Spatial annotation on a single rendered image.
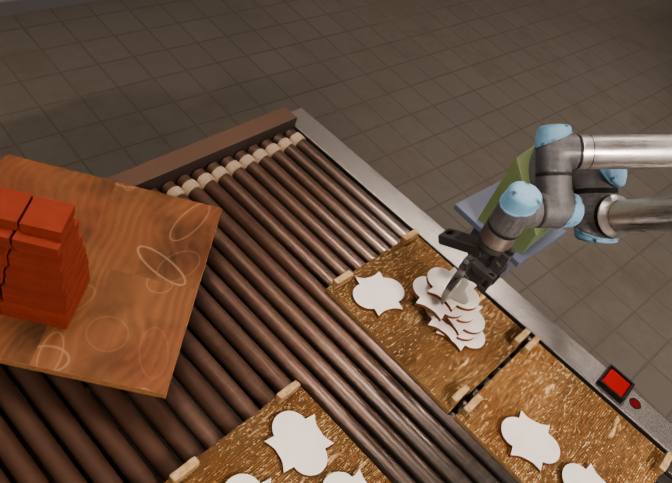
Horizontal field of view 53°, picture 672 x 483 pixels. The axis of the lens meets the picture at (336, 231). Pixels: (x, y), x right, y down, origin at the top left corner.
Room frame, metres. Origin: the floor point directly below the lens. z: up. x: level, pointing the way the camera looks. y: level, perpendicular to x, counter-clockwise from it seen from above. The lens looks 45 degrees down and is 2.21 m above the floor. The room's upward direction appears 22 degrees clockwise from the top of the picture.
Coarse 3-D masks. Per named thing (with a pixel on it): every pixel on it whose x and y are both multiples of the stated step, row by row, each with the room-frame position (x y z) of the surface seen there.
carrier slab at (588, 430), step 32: (544, 352) 1.14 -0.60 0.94; (512, 384) 1.00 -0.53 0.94; (544, 384) 1.04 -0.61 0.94; (576, 384) 1.08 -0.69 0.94; (480, 416) 0.88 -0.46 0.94; (512, 416) 0.92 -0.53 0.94; (544, 416) 0.95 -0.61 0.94; (576, 416) 0.98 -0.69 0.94; (608, 416) 1.02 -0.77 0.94; (576, 448) 0.90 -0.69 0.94; (608, 448) 0.93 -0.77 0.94; (640, 448) 0.97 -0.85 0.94; (544, 480) 0.79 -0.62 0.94; (608, 480) 0.85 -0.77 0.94; (640, 480) 0.88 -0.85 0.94
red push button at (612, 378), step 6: (612, 372) 1.16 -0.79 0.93; (606, 378) 1.14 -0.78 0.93; (612, 378) 1.15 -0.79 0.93; (618, 378) 1.15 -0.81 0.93; (612, 384) 1.13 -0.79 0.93; (618, 384) 1.13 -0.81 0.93; (624, 384) 1.14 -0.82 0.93; (630, 384) 1.15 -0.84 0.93; (618, 390) 1.11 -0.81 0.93; (624, 390) 1.12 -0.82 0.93
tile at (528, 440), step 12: (504, 420) 0.89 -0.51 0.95; (516, 420) 0.90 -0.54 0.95; (528, 420) 0.91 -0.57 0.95; (504, 432) 0.86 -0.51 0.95; (516, 432) 0.87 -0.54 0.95; (528, 432) 0.88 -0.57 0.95; (540, 432) 0.90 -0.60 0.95; (516, 444) 0.84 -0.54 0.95; (528, 444) 0.85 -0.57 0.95; (540, 444) 0.87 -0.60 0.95; (552, 444) 0.88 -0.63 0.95; (516, 456) 0.82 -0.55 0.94; (528, 456) 0.83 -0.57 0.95; (540, 456) 0.84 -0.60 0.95; (552, 456) 0.85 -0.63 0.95; (540, 468) 0.81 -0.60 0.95
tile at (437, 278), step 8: (432, 272) 1.16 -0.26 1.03; (440, 272) 1.17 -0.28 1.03; (448, 272) 1.18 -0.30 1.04; (432, 280) 1.13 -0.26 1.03; (440, 280) 1.14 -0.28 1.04; (448, 280) 1.15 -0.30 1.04; (432, 288) 1.11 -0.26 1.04; (440, 288) 1.11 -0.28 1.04; (472, 288) 1.15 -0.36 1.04; (440, 296) 1.09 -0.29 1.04; (472, 296) 1.13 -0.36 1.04; (448, 304) 1.07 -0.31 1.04; (456, 304) 1.08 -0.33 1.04; (464, 304) 1.09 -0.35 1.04; (472, 304) 1.10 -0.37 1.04
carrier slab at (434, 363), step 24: (384, 264) 1.22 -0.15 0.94; (408, 264) 1.25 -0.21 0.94; (432, 264) 1.28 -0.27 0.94; (336, 288) 1.08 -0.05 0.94; (408, 288) 1.17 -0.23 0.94; (360, 312) 1.04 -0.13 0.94; (384, 312) 1.06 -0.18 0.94; (408, 312) 1.09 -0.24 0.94; (480, 312) 1.18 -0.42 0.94; (384, 336) 1.00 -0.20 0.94; (408, 336) 1.02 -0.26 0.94; (432, 336) 1.05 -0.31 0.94; (504, 336) 1.14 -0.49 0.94; (528, 336) 1.17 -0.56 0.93; (408, 360) 0.96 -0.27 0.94; (432, 360) 0.98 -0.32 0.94; (456, 360) 1.01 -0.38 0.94; (480, 360) 1.04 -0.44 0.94; (432, 384) 0.92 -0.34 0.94; (456, 384) 0.94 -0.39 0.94
